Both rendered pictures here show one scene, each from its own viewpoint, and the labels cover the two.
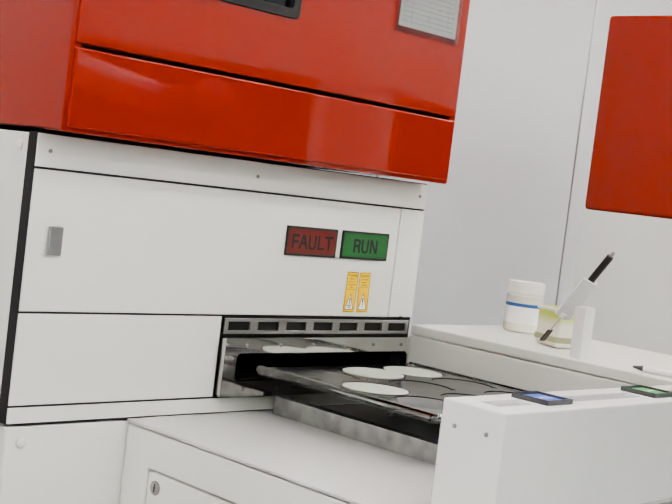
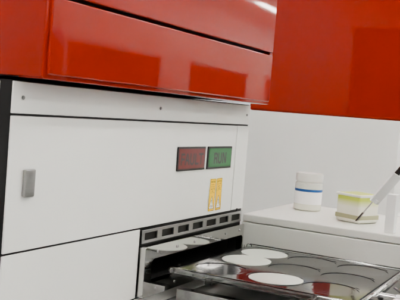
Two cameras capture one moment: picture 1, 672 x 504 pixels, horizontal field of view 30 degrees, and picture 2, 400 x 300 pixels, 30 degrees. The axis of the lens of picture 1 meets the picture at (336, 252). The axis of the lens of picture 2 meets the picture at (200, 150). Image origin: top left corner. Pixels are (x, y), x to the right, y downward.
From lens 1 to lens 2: 77 cm
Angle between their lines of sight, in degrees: 17
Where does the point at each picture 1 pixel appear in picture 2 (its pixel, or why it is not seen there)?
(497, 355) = (323, 234)
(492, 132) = not seen: hidden behind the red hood
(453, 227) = not seen: hidden behind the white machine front
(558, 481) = not seen: outside the picture
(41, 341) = (19, 279)
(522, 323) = (311, 204)
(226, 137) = (153, 77)
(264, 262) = (164, 180)
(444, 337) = (274, 222)
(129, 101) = (91, 47)
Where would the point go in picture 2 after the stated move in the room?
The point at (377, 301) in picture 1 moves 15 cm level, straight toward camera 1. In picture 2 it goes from (225, 199) to (246, 209)
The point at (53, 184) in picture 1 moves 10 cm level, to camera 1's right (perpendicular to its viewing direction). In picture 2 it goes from (25, 129) to (96, 134)
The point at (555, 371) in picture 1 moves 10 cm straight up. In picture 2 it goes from (376, 244) to (380, 199)
